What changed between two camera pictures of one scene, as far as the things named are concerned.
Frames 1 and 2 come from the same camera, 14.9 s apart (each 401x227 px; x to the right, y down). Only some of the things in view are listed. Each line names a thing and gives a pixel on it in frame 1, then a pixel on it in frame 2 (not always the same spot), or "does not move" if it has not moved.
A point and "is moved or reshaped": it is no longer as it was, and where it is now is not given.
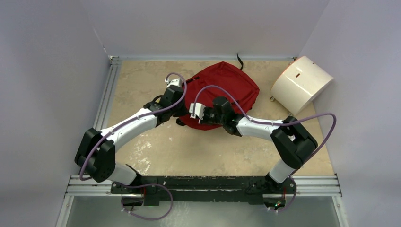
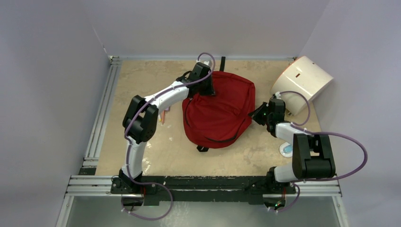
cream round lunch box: x=299 y=84 does not move
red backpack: x=222 y=75 is moved or reshaped
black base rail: x=154 y=188 does not move
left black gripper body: x=178 y=109 → x=205 y=87
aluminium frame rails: x=314 y=186 does not move
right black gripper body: x=210 y=117 → x=262 y=116
